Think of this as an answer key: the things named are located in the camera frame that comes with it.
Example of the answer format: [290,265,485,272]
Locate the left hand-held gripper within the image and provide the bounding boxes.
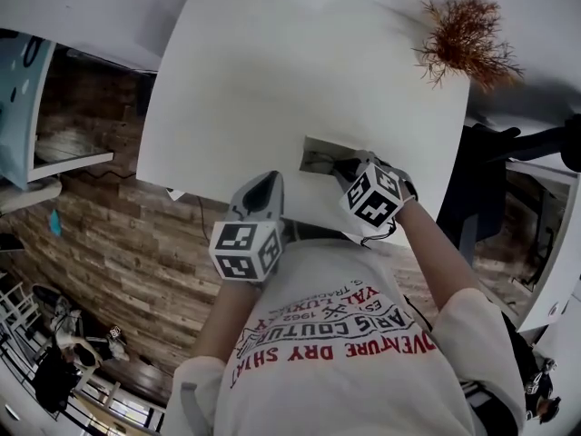
[208,169,286,286]

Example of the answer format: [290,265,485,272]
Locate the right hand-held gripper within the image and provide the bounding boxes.
[332,150,419,236]

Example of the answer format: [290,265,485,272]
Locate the person's left forearm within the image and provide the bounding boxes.
[202,281,265,365]

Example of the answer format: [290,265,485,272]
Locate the person's right forearm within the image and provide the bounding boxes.
[393,197,483,311]

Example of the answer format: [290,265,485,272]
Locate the black office chair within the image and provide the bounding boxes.
[436,113,581,263]

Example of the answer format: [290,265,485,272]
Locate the person's white printed shirt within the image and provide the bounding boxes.
[161,237,527,436]

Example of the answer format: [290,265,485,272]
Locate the dried orange-brown plant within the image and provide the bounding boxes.
[411,0,527,91]

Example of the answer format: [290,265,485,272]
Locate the white low shelf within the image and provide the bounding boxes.
[25,146,114,183]

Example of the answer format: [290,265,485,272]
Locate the white side desk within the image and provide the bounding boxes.
[502,155,581,335]

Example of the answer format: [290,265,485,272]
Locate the light blue board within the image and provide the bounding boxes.
[0,28,56,191]

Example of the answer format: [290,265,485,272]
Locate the black gripper cord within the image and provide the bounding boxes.
[359,222,399,248]

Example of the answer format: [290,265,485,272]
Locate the black floor cable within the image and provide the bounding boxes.
[66,165,138,184]

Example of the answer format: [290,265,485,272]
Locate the grey shoulder strap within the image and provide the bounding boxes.
[180,381,202,436]

